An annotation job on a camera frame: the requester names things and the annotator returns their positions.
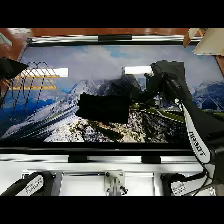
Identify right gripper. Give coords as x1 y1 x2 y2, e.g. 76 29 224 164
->
143 71 166 101

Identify black garment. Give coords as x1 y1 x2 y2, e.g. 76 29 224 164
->
75 89 148 125

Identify cardboard box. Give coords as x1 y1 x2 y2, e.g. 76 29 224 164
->
182 27 224 57

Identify black cable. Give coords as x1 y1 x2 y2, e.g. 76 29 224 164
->
186 149 218 197

